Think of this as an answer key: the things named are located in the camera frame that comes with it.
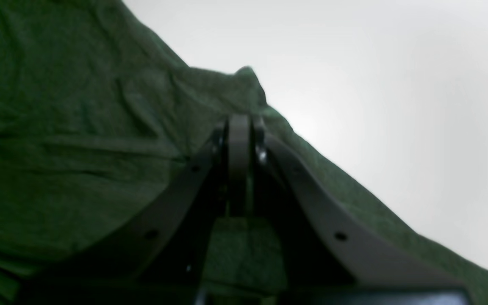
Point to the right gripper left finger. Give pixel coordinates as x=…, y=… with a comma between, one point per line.
x=158, y=256

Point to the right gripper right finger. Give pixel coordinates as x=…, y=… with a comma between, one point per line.
x=330, y=258

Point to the dark green t-shirt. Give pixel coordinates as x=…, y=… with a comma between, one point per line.
x=98, y=115

